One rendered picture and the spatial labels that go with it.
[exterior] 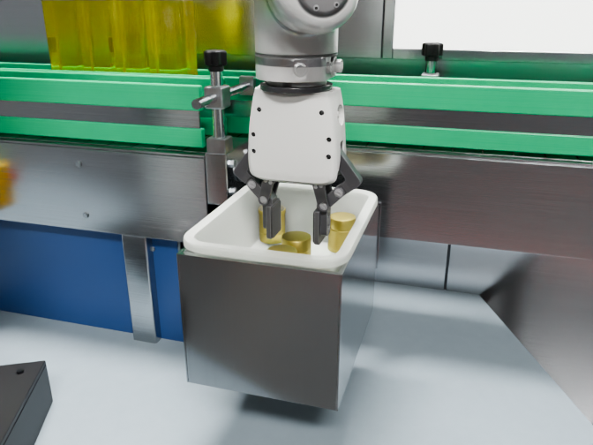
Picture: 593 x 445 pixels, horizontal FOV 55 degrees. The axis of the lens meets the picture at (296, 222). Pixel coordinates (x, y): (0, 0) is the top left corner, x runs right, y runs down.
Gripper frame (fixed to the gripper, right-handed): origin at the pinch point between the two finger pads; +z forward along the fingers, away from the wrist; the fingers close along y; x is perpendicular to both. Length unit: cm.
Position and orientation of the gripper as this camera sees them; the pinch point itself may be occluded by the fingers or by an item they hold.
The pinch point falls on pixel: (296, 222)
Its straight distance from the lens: 65.1
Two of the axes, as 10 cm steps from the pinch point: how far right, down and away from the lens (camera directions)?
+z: 0.0, 9.3, 3.6
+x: -3.1, 3.4, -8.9
